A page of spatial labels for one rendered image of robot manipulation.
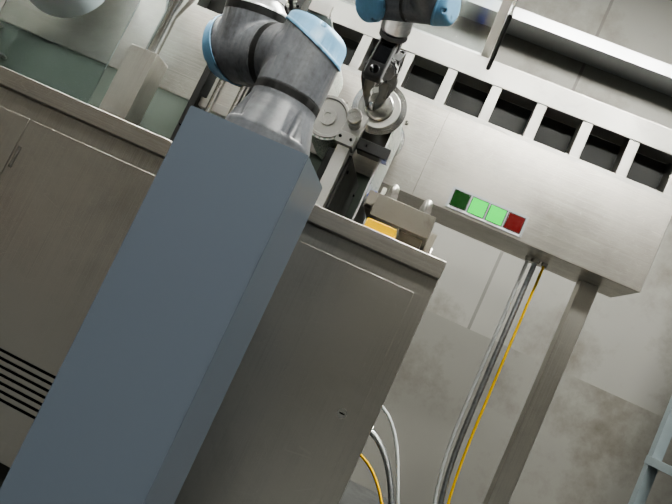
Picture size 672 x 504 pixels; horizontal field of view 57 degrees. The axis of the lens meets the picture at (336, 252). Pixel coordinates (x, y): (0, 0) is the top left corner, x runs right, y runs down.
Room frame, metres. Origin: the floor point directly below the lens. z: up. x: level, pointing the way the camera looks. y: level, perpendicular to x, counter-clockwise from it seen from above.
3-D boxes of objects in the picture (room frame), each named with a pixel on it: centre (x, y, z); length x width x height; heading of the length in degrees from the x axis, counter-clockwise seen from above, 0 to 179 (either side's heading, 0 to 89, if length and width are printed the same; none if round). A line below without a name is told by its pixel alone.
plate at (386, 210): (1.74, -0.14, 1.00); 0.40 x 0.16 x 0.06; 172
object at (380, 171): (1.72, -0.02, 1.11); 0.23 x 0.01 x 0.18; 172
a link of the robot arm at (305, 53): (1.00, 0.19, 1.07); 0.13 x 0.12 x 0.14; 56
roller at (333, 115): (1.75, 0.16, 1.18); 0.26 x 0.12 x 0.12; 172
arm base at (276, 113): (1.00, 0.18, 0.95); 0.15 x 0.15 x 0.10
